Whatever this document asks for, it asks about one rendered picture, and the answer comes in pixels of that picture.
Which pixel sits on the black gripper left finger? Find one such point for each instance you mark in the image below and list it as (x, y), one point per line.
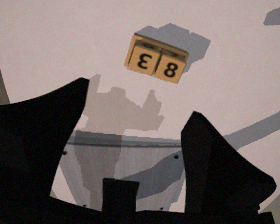
(34, 133)

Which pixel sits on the tan cube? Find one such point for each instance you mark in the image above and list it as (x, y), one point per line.
(170, 66)
(144, 58)

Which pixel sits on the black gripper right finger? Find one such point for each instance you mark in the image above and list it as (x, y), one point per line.
(218, 179)

